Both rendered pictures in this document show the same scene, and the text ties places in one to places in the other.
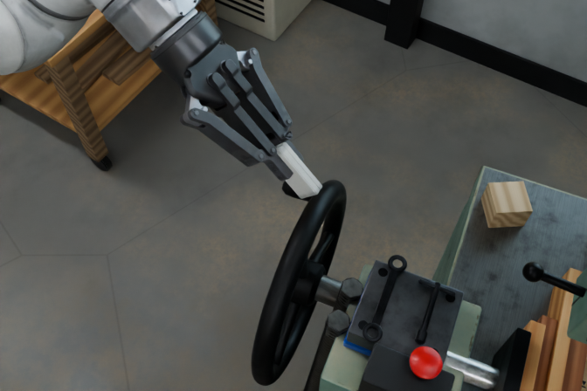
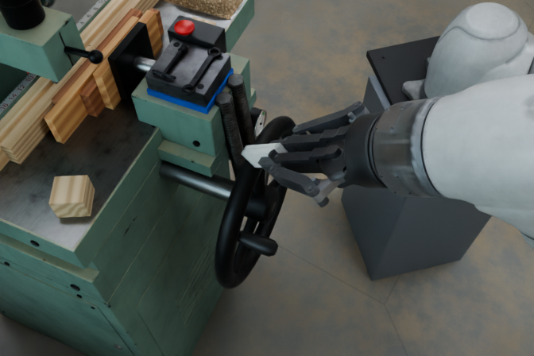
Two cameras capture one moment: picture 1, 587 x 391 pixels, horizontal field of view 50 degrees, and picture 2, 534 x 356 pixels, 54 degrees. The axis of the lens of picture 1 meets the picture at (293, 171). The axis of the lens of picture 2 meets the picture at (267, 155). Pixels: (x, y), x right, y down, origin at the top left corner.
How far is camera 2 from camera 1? 0.79 m
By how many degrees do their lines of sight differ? 69
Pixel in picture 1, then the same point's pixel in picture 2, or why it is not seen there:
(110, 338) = not seen: outside the picture
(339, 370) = (237, 61)
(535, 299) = (82, 136)
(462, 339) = not seen: hidden behind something
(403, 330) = (193, 55)
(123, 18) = not seen: hidden behind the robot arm
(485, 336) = (129, 114)
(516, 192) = (60, 193)
